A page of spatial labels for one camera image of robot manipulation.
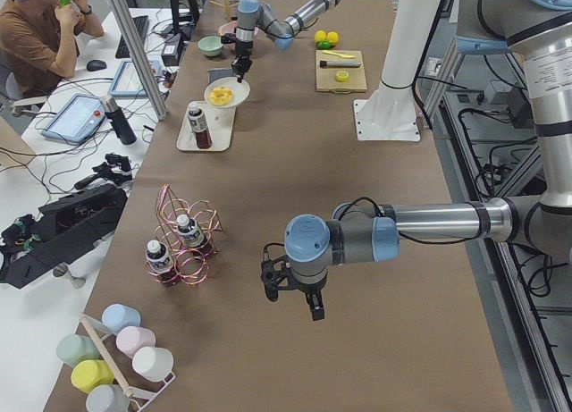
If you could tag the light blue cup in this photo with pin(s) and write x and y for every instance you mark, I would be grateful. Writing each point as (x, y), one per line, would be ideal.
(118, 316)

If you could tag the half lemon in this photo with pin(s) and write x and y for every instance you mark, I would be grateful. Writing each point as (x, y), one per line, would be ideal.
(342, 76)

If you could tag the white cup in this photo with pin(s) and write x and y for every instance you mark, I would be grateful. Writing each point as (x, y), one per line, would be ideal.
(153, 363)

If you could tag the green lime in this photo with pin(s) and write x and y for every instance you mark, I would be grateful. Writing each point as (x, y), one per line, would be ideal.
(323, 45)

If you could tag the yellow plastic knife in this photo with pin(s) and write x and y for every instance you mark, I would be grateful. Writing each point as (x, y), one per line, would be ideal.
(337, 54)

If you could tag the yellow cup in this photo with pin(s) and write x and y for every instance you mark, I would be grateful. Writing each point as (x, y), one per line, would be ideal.
(90, 373)

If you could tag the bamboo cutting board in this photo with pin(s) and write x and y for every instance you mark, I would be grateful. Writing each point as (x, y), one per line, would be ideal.
(325, 78)

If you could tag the seated man brown shirt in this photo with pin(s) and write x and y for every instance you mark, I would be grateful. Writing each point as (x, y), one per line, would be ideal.
(38, 40)

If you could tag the blue teach pendant upper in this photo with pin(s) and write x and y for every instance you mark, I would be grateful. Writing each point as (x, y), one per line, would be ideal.
(77, 121)

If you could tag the black thermos bottle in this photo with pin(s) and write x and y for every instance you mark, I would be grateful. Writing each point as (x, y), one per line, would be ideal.
(119, 122)

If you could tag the white wooden cup rack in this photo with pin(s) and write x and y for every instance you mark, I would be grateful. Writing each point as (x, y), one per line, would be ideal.
(139, 398)

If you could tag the copper wire bottle rack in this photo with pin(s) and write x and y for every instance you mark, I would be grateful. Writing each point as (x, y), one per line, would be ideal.
(192, 269)

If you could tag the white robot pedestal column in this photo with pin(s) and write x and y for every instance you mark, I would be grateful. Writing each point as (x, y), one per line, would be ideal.
(390, 112)

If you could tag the dark bottle in rack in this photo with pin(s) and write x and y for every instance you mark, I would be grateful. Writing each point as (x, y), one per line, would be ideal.
(161, 264)

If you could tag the mint green cup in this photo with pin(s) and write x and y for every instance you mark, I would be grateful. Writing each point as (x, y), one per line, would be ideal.
(74, 348)

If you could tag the grey cup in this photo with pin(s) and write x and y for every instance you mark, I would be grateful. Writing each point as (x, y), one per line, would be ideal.
(107, 398)

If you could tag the silver black-tipped knife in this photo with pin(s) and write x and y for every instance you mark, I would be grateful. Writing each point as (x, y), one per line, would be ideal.
(339, 64)

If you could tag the black computer mouse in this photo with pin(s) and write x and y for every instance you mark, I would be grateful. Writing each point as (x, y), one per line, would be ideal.
(96, 65)

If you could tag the pink cup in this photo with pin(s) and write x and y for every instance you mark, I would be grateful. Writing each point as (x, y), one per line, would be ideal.
(131, 339)

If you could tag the aluminium frame post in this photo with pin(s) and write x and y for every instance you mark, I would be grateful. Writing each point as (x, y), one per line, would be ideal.
(138, 56)

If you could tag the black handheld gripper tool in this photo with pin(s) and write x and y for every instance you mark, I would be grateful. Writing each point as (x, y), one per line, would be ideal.
(115, 168)

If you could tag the whole yellow lemon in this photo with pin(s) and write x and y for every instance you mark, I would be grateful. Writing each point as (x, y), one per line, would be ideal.
(331, 36)

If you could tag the mint green bowl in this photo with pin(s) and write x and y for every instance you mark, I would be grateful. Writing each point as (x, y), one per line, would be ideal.
(210, 46)

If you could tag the pink bowl with ice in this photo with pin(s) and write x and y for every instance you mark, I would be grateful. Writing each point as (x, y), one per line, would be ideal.
(227, 28)

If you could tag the beige round plate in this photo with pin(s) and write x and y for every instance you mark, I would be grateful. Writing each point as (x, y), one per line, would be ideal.
(240, 91)

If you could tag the black device case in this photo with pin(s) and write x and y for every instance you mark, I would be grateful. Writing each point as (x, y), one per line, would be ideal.
(68, 229)

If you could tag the glazed yellow donut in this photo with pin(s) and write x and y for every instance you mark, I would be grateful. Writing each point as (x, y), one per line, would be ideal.
(220, 96)

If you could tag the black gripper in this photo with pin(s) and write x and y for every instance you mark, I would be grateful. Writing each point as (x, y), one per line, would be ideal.
(243, 51)
(308, 289)

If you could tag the wooden mug tree stand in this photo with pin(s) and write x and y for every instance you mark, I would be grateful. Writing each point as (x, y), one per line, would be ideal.
(227, 6)

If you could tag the folded grey cloth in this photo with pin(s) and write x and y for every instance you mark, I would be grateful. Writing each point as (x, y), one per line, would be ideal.
(218, 73)

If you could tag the brown sauce bottle on tray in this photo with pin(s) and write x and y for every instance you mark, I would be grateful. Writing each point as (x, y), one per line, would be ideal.
(199, 126)

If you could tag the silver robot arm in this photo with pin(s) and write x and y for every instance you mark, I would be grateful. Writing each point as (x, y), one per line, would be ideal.
(254, 14)
(363, 231)

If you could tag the white rectangular tray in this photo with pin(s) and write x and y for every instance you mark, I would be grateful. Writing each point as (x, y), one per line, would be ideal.
(220, 123)

